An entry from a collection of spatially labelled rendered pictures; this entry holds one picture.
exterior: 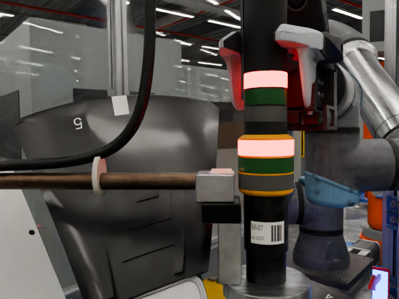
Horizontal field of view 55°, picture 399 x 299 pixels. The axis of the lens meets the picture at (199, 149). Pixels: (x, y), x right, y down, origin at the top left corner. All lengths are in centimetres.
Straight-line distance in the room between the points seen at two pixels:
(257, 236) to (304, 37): 15
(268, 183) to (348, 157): 27
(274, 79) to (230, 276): 15
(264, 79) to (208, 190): 9
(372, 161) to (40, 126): 42
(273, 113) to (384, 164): 30
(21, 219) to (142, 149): 25
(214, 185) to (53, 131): 21
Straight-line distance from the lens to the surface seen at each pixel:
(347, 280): 103
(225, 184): 29
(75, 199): 38
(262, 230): 30
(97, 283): 35
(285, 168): 29
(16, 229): 58
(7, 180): 35
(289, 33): 28
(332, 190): 54
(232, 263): 31
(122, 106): 44
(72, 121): 43
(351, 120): 55
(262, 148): 28
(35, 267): 56
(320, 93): 39
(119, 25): 113
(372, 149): 57
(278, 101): 29
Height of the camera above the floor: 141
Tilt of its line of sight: 3 degrees down
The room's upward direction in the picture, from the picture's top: 1 degrees counter-clockwise
